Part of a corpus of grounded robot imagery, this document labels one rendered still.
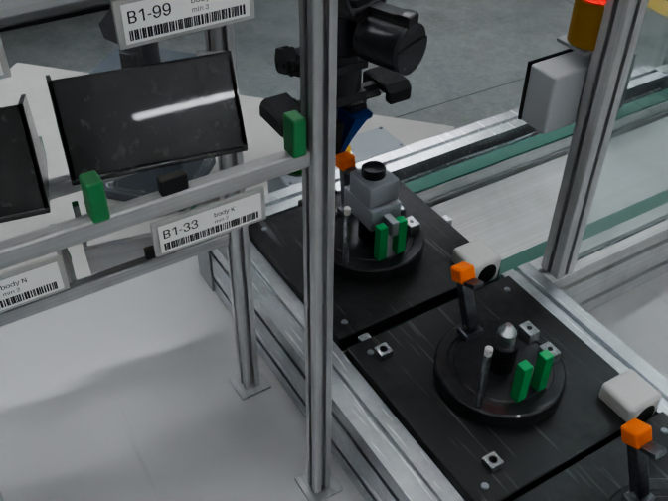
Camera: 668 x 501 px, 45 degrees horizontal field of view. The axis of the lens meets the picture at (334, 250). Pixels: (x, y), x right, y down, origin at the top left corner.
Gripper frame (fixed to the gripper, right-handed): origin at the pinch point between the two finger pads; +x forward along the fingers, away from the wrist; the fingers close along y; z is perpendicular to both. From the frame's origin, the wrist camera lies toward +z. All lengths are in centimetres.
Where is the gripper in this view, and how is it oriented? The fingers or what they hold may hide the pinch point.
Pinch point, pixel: (336, 134)
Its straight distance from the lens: 102.4
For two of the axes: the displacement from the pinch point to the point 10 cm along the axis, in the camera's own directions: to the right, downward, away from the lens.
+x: -0.2, 7.5, 6.6
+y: -8.5, 3.3, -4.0
